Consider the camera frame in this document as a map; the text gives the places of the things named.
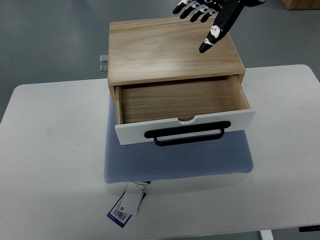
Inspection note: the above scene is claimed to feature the cardboard box corner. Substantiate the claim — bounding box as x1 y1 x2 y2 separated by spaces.
281 0 320 10

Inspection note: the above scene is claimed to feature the white top drawer black handle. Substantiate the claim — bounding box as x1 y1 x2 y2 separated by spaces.
114 75 255 145

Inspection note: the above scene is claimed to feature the white table leg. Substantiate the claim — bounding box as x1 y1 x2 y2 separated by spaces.
259 229 274 240

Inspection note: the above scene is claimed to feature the lower metal bracket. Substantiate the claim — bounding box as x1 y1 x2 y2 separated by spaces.
100 64 108 74

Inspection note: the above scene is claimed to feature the upper metal bracket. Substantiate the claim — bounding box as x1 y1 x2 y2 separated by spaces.
99 54 109 63

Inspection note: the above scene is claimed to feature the metal bracket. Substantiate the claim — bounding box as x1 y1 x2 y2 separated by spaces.
100 64 108 74
99 54 109 63

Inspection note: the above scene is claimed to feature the blue grey cushion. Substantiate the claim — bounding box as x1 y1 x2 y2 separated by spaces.
104 101 254 184

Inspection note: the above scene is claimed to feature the black object table edge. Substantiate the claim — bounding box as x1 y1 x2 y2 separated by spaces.
298 225 320 233

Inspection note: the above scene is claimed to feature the wooden drawer cabinet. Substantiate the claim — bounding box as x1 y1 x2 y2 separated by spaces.
107 16 246 106

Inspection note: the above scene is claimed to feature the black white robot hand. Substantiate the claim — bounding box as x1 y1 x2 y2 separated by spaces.
172 0 264 53

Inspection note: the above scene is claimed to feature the white blue product tag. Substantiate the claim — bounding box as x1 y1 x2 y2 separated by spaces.
106 181 151 228

